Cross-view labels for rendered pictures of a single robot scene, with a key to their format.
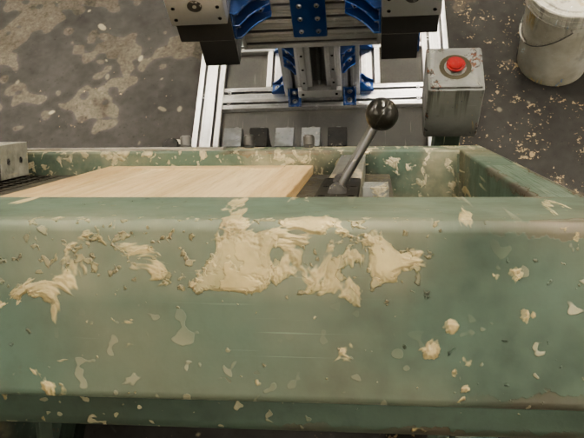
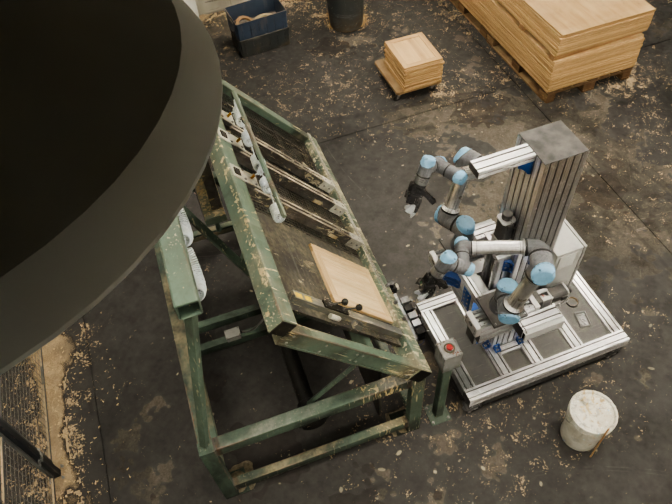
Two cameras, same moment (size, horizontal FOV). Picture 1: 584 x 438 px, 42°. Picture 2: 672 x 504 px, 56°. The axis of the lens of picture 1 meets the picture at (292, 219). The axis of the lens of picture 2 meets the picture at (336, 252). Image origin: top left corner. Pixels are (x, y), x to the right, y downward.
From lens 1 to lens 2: 262 cm
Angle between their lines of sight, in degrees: 34
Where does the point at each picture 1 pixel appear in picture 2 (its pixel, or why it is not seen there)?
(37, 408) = not seen: hidden behind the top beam
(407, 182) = (402, 352)
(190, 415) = not seen: hidden behind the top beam
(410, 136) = (481, 376)
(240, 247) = (262, 270)
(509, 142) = (517, 428)
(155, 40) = not seen: hidden behind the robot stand
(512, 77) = (557, 418)
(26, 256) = (255, 252)
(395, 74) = (511, 359)
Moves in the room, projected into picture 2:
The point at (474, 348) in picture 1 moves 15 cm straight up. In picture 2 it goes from (262, 296) to (257, 277)
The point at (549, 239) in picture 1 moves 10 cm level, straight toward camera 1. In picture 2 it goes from (272, 295) to (250, 294)
